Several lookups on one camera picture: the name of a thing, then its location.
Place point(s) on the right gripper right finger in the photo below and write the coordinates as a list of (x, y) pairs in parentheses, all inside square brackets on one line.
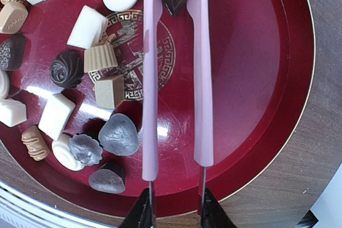
[(212, 214)]

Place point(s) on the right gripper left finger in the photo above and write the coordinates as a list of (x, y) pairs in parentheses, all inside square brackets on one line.
[(140, 215)]

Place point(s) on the pink metal tongs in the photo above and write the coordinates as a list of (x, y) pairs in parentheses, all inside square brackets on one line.
[(204, 145)]

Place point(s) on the dark heart chocolate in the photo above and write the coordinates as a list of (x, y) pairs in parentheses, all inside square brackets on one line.
[(119, 136)]

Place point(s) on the white round swirl chocolate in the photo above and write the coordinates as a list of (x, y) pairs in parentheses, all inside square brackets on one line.
[(62, 153)]

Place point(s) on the tan cube chocolate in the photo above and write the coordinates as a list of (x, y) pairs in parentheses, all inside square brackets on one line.
[(109, 91)]

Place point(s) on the white square chocolate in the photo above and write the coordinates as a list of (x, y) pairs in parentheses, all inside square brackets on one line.
[(55, 115)]

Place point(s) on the tan striped chocolate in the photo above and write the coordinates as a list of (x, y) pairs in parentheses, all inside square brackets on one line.
[(36, 145)]

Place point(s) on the tan fluted chocolate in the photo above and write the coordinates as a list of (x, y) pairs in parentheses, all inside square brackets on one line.
[(99, 57)]

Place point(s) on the dark swirl chocolate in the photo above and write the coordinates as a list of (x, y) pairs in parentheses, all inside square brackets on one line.
[(66, 70)]

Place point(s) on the round red tray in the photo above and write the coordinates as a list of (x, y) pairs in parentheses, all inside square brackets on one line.
[(262, 63)]

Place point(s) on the metal front rail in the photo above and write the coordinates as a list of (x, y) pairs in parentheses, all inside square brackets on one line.
[(33, 203)]

